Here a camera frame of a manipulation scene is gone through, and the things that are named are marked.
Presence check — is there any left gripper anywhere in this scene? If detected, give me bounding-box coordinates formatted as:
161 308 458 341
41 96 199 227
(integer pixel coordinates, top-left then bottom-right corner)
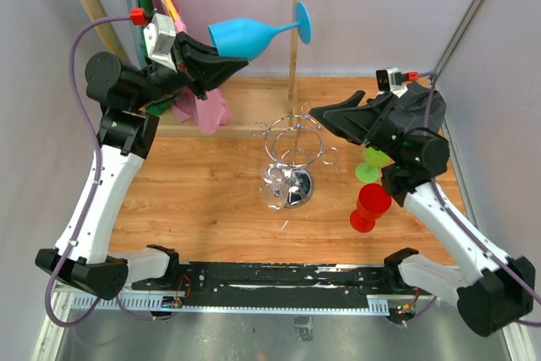
131 30 249 109

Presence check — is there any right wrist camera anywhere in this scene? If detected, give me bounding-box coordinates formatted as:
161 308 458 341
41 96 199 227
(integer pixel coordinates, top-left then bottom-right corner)
375 68 407 97

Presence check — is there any clear wine glass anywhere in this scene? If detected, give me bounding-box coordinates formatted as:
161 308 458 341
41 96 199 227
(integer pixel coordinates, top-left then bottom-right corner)
261 162 292 211

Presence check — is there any green garment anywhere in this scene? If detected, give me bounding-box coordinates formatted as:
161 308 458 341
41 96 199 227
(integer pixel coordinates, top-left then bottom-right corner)
136 0 174 116

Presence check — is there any chrome wine glass rack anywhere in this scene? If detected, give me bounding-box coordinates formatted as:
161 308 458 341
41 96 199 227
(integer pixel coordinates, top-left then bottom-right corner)
250 103 340 210

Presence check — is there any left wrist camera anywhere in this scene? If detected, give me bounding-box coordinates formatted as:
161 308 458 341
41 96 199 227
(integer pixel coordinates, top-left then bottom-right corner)
143 13 177 72

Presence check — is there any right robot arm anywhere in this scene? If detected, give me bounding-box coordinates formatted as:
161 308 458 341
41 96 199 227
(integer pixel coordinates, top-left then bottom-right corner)
309 90 540 336

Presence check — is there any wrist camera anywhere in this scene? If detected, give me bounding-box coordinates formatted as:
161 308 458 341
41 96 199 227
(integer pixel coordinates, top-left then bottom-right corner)
143 13 177 72
375 68 407 97

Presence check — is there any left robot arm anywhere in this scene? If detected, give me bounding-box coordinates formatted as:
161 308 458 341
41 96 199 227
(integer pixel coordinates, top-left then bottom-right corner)
35 33 249 300

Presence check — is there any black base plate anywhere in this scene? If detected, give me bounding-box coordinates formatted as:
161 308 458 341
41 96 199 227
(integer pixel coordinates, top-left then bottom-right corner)
131 261 415 309

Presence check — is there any red wine glass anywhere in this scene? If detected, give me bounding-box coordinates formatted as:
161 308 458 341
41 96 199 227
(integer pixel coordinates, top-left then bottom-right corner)
349 183 392 232

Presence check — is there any green wine glass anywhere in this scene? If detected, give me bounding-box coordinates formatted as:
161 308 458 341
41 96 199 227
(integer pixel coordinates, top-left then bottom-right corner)
355 147 391 183

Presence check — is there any grey folded cloth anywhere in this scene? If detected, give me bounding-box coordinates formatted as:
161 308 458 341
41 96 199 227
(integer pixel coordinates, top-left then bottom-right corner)
389 82 446 133

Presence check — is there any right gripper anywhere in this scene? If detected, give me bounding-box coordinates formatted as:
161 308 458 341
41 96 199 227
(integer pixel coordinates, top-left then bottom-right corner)
308 90 408 165

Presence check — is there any wooden clothes rack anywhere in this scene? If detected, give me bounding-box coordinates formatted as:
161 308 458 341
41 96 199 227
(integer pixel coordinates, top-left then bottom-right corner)
80 0 299 138

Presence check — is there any pink garment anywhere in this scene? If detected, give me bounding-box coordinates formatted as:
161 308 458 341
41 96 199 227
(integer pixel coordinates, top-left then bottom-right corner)
147 0 231 135

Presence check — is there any blue wine glass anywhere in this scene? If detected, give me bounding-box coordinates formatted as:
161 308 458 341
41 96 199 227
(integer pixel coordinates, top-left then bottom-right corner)
208 2 312 62

